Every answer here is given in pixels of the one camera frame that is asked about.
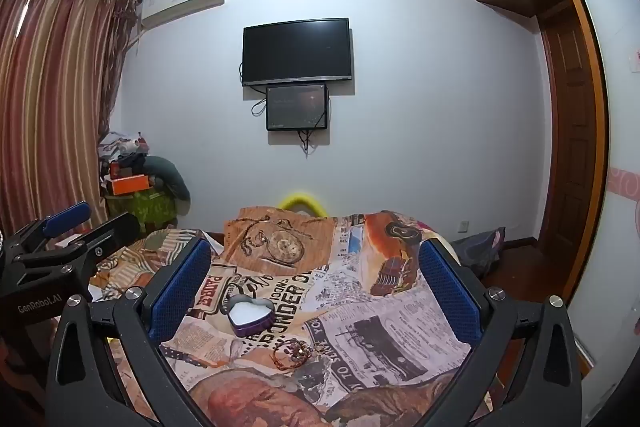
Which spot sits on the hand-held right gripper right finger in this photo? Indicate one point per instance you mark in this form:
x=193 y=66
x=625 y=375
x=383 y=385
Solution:
x=450 y=292

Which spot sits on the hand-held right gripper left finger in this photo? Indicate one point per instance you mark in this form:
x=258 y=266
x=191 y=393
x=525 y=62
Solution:
x=182 y=287

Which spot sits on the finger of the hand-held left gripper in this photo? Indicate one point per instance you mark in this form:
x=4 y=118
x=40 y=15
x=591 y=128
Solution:
x=65 y=214
x=112 y=227

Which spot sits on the purple heart-shaped jewelry box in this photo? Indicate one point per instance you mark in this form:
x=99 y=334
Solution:
x=250 y=314

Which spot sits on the orange box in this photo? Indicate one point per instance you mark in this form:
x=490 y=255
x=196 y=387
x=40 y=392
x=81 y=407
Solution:
x=129 y=185

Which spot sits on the dark bag on floor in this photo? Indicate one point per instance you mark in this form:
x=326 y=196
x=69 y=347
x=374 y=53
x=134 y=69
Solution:
x=477 y=252

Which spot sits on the pile of clothes and bags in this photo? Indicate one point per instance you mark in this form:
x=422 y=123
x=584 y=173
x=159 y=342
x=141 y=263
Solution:
x=122 y=154

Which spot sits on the dark grey bag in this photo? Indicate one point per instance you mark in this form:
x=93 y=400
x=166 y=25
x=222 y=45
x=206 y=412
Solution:
x=167 y=177

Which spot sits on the striped red curtain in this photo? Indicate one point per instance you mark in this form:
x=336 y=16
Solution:
x=55 y=97

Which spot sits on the newspaper print cloth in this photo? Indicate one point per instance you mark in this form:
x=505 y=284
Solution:
x=300 y=267

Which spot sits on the wooden door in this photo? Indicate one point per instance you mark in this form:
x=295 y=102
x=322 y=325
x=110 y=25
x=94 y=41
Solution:
x=570 y=142

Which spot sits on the white sliding wardrobe door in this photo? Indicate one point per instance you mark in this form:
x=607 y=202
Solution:
x=600 y=57

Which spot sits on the white wall socket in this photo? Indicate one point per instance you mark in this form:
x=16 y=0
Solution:
x=465 y=226

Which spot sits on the small black wall monitor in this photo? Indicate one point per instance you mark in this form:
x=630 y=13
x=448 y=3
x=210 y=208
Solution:
x=296 y=107

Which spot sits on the black wall television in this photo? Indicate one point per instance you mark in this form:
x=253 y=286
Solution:
x=297 y=52

